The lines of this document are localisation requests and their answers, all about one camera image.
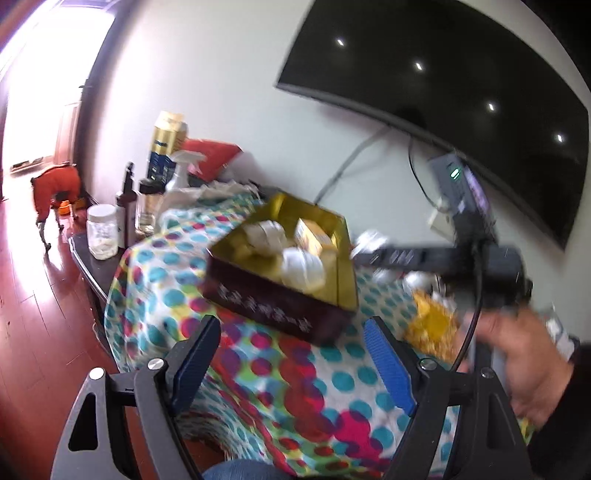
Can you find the dog in orange coat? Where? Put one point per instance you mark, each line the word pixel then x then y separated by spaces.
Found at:
pixel 53 184

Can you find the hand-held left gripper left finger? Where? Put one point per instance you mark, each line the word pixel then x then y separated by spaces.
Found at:
pixel 194 357

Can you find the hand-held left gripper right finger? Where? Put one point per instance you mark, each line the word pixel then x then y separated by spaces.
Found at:
pixel 390 360

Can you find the yellow crinkled wrapper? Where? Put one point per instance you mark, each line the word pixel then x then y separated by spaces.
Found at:
pixel 434 323

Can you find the orange pet bowl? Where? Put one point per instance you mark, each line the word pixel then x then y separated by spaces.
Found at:
pixel 65 210

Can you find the red bag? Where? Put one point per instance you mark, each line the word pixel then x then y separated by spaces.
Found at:
pixel 212 157

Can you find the polka dot blanket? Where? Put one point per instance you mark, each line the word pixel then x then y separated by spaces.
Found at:
pixel 295 397

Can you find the clear jar with white lid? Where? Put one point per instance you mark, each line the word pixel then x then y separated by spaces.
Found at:
pixel 102 233

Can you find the small yellow box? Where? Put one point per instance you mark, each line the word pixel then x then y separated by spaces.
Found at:
pixel 314 235

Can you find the black wall television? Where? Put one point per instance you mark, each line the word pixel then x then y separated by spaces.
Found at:
pixel 438 60

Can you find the white pouch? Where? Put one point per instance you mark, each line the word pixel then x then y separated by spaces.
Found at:
pixel 302 270
pixel 265 235

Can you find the white spray bottle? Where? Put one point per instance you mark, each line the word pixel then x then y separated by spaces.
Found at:
pixel 182 177

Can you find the clear bottle with black cap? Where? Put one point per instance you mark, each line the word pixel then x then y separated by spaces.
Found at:
pixel 148 207

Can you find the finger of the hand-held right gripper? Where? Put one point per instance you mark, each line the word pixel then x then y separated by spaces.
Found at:
pixel 406 258

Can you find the dark red tin box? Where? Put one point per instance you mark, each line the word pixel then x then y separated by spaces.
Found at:
pixel 277 300

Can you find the person's blue jeans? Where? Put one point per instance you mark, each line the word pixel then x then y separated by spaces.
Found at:
pixel 244 470

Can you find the dark pump bottle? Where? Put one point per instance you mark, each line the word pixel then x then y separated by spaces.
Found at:
pixel 125 207

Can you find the white wall socket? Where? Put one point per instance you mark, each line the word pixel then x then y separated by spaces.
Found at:
pixel 438 219

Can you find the person's right hand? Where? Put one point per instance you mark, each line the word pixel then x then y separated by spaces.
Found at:
pixel 531 364

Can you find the person's right forearm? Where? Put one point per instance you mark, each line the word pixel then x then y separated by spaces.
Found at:
pixel 568 429

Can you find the gold and blue carton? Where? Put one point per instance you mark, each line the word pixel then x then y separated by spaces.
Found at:
pixel 164 143

